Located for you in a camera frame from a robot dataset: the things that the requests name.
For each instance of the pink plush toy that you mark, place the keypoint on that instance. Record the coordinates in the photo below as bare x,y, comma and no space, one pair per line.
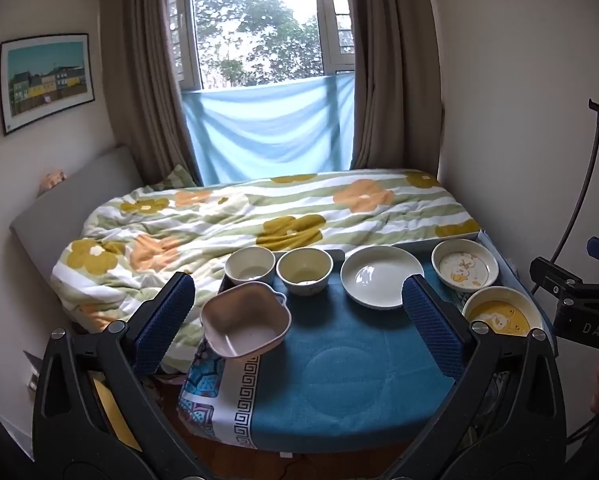
52,182

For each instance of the small duck print plate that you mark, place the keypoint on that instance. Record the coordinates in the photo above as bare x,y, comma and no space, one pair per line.
464,265

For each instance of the teal cloth with patterned border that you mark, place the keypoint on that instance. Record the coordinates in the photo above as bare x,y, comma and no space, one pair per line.
339,370

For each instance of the cream round bowl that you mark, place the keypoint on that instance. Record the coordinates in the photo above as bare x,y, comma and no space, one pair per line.
304,270

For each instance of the yellow box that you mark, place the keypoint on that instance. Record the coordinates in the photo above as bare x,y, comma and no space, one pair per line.
112,415

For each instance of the pink square bowl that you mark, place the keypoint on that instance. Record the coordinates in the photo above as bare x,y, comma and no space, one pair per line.
244,322

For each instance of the grey padded headboard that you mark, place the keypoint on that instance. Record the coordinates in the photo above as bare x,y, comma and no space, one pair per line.
74,210

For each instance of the floral striped quilt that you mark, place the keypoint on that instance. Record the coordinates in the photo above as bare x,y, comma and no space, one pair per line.
219,220

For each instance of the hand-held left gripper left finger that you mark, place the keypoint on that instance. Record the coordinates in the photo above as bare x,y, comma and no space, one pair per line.
164,320

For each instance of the white round bowl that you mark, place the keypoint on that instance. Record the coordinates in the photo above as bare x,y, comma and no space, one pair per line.
249,266

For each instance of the white round plate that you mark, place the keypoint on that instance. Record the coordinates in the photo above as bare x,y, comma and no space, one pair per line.
379,275

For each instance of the light blue cloth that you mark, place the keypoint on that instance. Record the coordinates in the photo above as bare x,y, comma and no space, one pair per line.
269,130

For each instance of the yellow duck print bowl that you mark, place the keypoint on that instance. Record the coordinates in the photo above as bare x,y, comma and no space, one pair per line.
502,316

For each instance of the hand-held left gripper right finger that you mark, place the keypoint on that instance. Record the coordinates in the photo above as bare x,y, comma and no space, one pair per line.
432,330

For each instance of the framed wall picture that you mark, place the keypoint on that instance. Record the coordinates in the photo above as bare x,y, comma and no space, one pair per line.
47,82

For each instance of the window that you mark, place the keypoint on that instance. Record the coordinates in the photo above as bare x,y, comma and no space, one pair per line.
259,20

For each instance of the green pillow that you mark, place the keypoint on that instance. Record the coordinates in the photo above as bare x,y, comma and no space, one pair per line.
177,177

